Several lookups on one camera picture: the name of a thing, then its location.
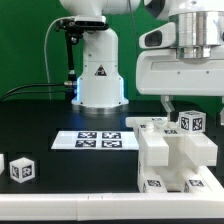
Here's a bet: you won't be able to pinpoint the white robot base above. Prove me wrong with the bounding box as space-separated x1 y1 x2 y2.
59 0 140 114

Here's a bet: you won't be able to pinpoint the paper sheet with tags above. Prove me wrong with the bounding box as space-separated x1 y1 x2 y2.
51 131 138 150

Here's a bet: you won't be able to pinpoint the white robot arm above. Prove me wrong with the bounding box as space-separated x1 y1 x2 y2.
136 0 224 126

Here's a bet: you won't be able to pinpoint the white part at left edge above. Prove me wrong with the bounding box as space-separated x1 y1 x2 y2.
0 154 4 175

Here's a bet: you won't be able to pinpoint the white L-shaped fence frame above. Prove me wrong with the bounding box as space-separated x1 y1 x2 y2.
0 167 224 221

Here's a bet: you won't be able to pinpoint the black cables at base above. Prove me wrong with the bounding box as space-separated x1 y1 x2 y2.
0 81 78 103

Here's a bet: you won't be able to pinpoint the small white tagged cube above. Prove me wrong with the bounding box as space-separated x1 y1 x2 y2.
179 110 206 133

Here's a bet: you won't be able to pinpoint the black camera on stand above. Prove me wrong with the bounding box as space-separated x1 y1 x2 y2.
55 16 109 99

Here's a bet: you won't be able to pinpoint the long white chair back part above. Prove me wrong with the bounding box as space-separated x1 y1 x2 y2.
126 117 169 167

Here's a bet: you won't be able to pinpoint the white chair seat part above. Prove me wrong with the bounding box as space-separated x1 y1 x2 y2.
138 155 198 193

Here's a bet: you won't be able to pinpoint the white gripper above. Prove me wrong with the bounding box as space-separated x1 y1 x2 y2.
136 47 224 126

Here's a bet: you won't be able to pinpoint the grey camera cable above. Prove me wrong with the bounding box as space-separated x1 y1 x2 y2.
43 16 75 100

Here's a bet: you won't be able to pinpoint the white tagged chair part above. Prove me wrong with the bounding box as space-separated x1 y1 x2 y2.
161 118 218 166

